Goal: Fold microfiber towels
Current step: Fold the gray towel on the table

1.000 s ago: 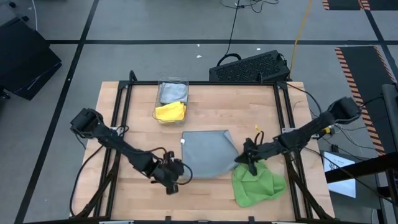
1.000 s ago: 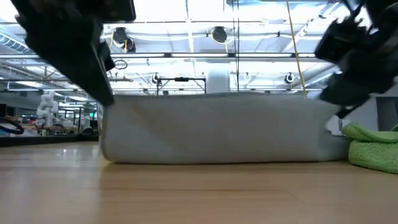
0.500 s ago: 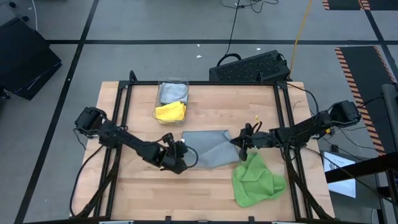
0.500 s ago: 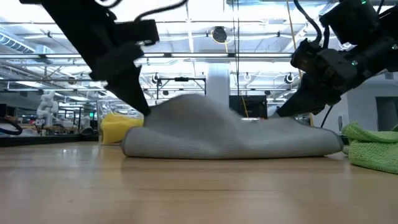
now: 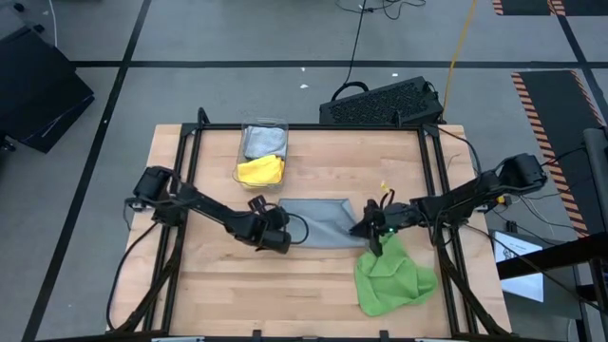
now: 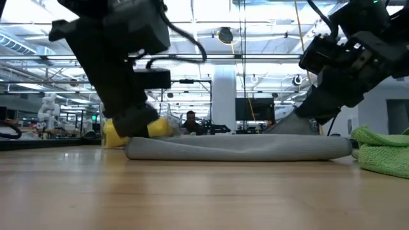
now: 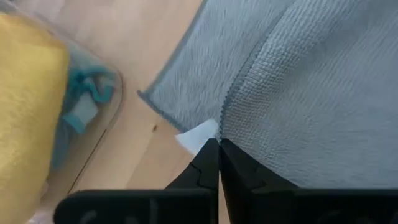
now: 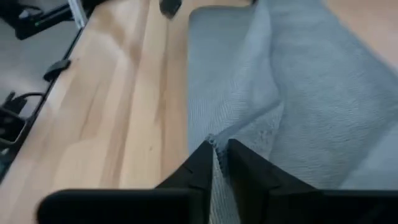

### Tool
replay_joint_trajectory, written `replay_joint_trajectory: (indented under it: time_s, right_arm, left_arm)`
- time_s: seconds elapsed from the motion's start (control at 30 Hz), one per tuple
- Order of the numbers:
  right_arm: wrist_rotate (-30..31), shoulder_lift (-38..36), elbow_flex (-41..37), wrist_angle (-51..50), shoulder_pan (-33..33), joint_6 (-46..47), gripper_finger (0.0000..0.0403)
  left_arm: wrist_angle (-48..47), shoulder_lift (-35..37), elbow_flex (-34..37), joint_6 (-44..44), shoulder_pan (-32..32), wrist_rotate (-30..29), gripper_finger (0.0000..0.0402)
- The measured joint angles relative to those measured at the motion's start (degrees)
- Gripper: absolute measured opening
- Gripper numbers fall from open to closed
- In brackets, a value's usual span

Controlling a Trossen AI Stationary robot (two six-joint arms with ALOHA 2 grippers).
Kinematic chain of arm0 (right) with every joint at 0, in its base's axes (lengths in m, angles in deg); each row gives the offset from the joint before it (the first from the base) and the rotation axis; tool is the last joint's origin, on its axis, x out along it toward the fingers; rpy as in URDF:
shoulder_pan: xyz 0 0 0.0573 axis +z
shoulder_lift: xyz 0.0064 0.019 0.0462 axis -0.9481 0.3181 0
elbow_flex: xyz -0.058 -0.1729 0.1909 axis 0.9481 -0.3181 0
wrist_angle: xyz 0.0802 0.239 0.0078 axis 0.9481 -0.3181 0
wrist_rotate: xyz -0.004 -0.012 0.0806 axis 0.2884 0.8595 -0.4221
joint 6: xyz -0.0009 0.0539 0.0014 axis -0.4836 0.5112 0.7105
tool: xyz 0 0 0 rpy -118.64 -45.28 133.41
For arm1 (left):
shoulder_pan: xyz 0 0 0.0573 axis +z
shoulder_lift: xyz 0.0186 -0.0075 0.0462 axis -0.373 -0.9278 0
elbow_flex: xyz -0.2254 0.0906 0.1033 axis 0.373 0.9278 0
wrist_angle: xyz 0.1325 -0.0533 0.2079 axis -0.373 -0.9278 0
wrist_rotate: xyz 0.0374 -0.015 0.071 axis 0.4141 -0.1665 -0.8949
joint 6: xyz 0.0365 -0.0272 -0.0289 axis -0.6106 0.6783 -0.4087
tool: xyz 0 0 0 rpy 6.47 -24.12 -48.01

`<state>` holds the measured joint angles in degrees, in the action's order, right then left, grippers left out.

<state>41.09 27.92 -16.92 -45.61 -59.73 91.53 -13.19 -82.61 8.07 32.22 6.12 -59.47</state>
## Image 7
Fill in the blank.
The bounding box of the smooth grey microfiber towel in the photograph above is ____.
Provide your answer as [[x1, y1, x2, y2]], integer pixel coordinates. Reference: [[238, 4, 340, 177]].
[[137, 0, 398, 190]]

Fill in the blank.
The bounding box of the light blue microfiber towel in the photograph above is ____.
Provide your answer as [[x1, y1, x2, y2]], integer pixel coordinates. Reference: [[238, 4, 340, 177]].
[[50, 46, 116, 171]]

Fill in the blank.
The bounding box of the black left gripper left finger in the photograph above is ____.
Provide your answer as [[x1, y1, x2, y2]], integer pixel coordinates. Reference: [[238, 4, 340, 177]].
[[53, 138, 221, 224]]

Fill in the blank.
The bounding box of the yellow microfiber towel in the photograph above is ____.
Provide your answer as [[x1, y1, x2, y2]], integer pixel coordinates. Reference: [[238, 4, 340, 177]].
[[0, 13, 70, 224]]

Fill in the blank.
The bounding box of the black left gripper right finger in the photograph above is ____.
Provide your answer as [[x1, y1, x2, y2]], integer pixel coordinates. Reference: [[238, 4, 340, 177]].
[[219, 138, 398, 224]]

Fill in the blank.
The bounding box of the clear plastic bin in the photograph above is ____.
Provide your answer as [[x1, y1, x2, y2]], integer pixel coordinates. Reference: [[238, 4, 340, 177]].
[[0, 0, 126, 224]]

